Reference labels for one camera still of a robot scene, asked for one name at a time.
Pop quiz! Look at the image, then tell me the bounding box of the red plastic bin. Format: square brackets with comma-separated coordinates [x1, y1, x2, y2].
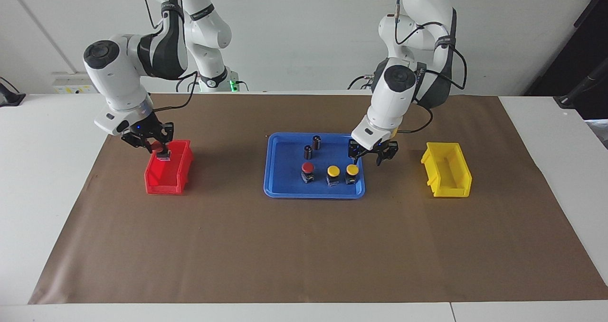
[144, 139, 194, 195]

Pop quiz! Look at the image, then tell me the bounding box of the blue plastic tray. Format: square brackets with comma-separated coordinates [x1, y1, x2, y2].
[264, 132, 366, 199]

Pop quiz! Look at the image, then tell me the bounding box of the yellow plastic bin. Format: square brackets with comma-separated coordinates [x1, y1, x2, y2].
[420, 142, 473, 199]

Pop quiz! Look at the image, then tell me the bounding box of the brown paper mat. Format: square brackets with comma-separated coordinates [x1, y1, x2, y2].
[28, 93, 608, 305]

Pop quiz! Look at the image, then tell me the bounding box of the black stand pole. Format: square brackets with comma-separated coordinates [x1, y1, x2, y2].
[553, 58, 608, 109]

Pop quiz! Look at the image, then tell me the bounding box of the black background panel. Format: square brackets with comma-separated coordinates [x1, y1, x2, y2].
[525, 0, 608, 121]

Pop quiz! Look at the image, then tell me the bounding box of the black base cable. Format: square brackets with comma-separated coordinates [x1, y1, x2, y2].
[176, 73, 200, 93]
[347, 74, 378, 91]

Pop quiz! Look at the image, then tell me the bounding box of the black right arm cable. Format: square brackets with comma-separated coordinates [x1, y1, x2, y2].
[142, 0, 199, 112]

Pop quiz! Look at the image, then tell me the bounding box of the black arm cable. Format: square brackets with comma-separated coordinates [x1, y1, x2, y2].
[393, 0, 468, 135]
[142, 0, 199, 112]

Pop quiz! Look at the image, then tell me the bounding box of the white wall socket strip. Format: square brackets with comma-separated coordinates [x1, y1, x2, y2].
[51, 73, 98, 95]

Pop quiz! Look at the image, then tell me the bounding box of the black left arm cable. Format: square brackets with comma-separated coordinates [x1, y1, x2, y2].
[393, 0, 468, 135]

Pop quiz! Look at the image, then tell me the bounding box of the black clamp mount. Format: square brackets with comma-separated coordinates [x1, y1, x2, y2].
[0, 76, 27, 107]

